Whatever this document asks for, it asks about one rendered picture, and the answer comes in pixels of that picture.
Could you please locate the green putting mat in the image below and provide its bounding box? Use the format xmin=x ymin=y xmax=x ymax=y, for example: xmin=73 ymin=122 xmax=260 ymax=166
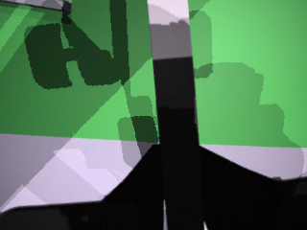
xmin=0 ymin=0 xmax=307 ymax=148

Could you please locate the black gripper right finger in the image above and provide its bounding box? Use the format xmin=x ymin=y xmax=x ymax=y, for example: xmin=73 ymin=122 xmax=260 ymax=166
xmin=200 ymin=146 xmax=307 ymax=230

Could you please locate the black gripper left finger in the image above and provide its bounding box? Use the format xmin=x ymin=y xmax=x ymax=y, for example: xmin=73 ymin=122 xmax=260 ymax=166
xmin=0 ymin=144 xmax=165 ymax=230

